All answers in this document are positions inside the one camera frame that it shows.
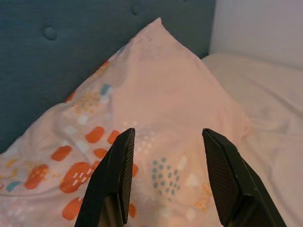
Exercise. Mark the pink patterned pillow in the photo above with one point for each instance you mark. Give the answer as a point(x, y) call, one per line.
point(165, 94)

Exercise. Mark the teal upholstered headboard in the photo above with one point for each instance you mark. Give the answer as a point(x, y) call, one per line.
point(59, 59)

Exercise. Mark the cream sheeted mattress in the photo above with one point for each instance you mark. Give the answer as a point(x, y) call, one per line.
point(272, 106)

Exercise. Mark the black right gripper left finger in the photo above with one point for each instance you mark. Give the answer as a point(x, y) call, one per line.
point(106, 184)

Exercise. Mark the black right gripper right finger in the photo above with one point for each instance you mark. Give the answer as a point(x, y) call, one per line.
point(236, 189)

